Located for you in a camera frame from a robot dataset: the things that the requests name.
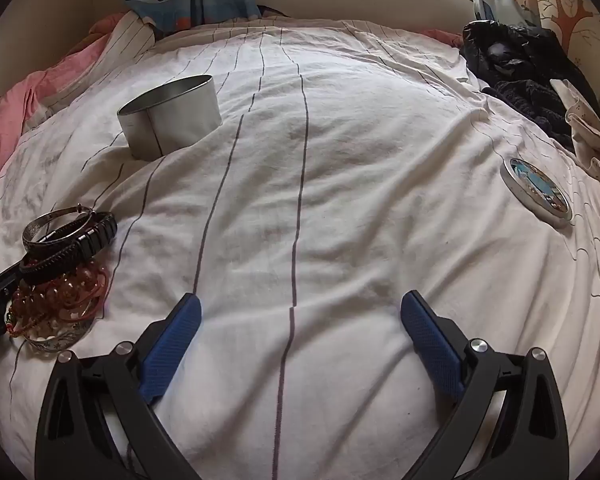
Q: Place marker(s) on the black shiny jacket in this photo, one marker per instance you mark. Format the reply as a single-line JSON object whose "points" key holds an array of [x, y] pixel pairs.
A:
{"points": [[505, 55]]}

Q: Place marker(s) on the round silver tin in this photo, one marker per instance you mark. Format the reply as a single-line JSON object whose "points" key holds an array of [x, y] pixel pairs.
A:
{"points": [[180, 115]]}

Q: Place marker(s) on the beige cloth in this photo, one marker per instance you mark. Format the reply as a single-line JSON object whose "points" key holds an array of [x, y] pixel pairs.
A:
{"points": [[585, 125]]}

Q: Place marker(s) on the dark knit garment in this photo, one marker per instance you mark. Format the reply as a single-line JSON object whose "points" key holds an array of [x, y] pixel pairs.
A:
{"points": [[530, 100]]}

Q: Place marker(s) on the silver metal bangle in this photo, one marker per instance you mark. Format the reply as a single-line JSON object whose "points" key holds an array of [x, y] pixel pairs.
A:
{"points": [[34, 227]]}

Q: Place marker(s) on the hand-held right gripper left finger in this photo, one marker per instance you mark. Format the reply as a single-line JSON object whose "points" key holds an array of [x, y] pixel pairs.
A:
{"points": [[172, 340]]}

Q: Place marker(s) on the round printed tin lid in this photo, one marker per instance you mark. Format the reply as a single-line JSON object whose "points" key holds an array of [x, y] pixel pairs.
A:
{"points": [[535, 190]]}

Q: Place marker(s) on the white striped blanket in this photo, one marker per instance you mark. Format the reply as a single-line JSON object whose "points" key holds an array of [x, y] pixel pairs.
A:
{"points": [[355, 210]]}

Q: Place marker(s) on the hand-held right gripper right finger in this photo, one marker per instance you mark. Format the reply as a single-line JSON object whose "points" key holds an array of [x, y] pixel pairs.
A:
{"points": [[430, 345]]}

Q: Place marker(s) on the pink blanket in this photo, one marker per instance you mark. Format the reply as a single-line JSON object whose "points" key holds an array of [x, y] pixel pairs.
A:
{"points": [[30, 105]]}

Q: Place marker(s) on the wide silver bangle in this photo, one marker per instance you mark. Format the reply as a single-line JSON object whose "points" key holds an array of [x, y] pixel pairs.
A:
{"points": [[60, 344]]}

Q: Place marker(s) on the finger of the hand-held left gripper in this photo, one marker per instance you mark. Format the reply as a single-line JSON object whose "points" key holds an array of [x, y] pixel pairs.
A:
{"points": [[2, 280]]}

